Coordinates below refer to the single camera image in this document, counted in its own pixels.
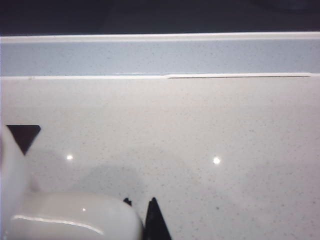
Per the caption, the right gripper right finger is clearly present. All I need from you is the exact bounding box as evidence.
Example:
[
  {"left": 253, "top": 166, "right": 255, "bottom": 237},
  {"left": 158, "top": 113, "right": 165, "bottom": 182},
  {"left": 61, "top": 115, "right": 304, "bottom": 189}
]
[{"left": 144, "top": 196, "right": 174, "bottom": 240}]

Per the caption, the white Starbucks logo mug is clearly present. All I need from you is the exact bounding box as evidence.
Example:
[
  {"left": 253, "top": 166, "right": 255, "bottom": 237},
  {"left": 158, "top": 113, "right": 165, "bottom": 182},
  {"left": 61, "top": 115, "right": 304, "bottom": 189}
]
[{"left": 0, "top": 124, "right": 146, "bottom": 240}]

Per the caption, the black undermount sink basin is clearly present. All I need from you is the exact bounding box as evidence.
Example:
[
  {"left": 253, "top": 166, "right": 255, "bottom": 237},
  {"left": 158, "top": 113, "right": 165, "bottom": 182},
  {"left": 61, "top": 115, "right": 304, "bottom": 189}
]
[{"left": 5, "top": 124, "right": 42, "bottom": 157}]

